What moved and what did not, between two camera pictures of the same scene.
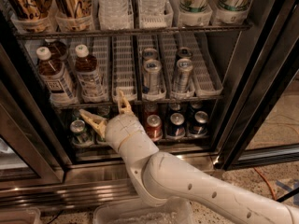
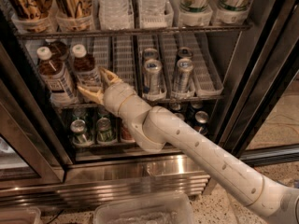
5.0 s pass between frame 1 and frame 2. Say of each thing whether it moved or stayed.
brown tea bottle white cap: stayed
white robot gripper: moved
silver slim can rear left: stayed
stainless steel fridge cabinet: stayed
